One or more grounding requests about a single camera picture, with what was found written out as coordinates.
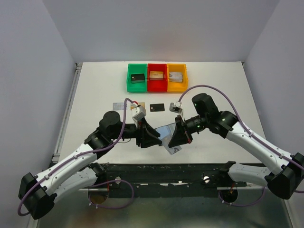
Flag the green plastic bin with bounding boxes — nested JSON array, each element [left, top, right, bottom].
[[126, 63, 148, 93]]

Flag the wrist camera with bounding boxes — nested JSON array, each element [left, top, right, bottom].
[[131, 106, 146, 124], [169, 101, 184, 119]]

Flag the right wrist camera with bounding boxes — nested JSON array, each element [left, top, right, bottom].
[[169, 101, 184, 119]]

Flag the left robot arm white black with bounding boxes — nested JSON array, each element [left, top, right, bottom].
[[18, 111, 162, 219]]

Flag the silver cards in yellow bin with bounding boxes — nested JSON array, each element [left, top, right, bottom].
[[169, 72, 183, 83]]

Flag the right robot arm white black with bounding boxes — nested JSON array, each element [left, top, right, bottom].
[[168, 93, 304, 200]]

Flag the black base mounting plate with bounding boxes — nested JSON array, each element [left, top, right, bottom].
[[48, 163, 277, 199]]

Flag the gold credit card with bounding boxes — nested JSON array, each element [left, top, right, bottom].
[[130, 102, 145, 110]]

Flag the yellow plastic bin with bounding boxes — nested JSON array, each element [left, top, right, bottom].
[[167, 63, 188, 93]]

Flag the silver credit card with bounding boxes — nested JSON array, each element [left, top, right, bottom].
[[162, 135, 182, 155], [113, 102, 124, 111]]

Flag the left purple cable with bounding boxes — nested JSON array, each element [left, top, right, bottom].
[[18, 97, 135, 216]]

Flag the black card in green bin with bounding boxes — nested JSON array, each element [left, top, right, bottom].
[[131, 73, 146, 84]]

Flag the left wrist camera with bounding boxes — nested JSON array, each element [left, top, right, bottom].
[[131, 106, 146, 124]]

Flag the red plastic bin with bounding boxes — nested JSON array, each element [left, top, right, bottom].
[[147, 63, 168, 93]]

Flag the aluminium rail front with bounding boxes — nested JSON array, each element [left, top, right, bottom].
[[78, 182, 290, 191]]

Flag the aluminium rail left side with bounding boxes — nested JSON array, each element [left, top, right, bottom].
[[51, 63, 83, 164]]

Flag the aluminium rail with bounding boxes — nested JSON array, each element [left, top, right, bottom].
[[78, 182, 290, 191], [51, 63, 83, 164]]

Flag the black VIP credit card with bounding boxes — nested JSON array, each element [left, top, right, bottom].
[[150, 103, 165, 112]]

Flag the gold card in red bin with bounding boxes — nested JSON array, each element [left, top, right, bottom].
[[149, 71, 164, 80]]

